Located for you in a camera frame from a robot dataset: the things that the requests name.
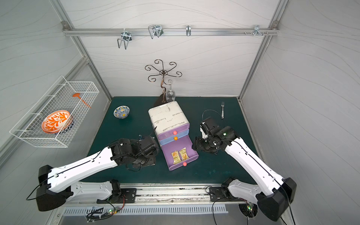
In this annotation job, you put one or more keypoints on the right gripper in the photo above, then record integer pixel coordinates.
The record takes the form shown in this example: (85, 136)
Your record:
(201, 145)

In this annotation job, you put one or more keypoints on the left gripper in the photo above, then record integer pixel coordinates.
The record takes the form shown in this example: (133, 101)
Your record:
(145, 160)

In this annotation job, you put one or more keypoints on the blue drawer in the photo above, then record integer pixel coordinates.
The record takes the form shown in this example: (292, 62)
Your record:
(174, 138)

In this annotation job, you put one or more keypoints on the purple drawer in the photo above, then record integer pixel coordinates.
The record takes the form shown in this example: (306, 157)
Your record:
(178, 145)
(170, 132)

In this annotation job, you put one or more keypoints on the white drawer cabinet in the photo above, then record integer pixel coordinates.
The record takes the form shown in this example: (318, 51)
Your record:
(167, 116)

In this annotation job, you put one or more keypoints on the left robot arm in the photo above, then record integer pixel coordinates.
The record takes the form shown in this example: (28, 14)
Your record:
(59, 185)

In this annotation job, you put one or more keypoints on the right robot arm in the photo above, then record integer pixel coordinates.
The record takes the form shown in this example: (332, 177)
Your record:
(271, 193)

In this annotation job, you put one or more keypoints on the yellow cookie packet right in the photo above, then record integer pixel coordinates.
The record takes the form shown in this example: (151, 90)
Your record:
(183, 154)

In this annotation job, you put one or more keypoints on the yellow cookie packet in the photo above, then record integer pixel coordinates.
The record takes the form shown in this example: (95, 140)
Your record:
(176, 157)
(183, 154)

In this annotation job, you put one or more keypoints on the yellow cookie packet left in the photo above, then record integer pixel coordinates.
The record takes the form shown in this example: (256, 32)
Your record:
(176, 157)

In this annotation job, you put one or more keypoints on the green table mat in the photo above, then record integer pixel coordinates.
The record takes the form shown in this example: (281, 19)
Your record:
(207, 169)

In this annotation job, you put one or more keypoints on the metal fork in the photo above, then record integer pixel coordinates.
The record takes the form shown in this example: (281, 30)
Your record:
(222, 110)

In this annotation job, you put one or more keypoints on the blue patterned bowl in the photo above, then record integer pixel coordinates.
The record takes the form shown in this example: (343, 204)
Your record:
(121, 112)

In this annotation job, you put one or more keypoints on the white vent strip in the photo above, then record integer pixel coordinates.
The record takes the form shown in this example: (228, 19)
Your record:
(196, 209)

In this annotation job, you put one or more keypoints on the orange spatula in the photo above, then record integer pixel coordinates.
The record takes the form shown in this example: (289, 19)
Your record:
(78, 95)

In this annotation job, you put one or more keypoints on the orange patterned plate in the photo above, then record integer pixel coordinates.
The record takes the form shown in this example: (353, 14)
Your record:
(56, 122)

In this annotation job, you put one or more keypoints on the metal hook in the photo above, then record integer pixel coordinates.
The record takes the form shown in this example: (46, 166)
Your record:
(188, 30)
(256, 32)
(124, 40)
(155, 31)

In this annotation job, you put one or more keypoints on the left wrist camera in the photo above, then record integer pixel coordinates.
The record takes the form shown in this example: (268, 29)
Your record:
(148, 146)

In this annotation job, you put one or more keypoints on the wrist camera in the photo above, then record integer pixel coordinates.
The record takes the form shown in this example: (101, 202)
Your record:
(209, 128)
(148, 146)

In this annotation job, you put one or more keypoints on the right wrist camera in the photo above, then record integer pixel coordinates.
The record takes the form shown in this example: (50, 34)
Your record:
(209, 128)

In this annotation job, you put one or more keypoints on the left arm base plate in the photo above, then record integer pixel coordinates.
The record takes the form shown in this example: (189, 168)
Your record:
(129, 195)

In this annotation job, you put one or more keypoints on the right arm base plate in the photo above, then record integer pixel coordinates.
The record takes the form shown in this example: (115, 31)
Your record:
(220, 194)

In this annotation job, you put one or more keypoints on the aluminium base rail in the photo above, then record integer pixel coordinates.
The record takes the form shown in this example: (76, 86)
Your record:
(168, 194)

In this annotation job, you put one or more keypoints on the brown wire mug tree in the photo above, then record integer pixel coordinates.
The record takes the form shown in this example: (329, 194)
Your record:
(162, 73)

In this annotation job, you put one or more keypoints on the white wire basket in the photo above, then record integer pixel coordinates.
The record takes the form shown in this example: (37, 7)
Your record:
(57, 97)

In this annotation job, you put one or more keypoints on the aluminium top rail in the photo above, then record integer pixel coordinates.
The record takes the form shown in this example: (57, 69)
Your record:
(168, 32)

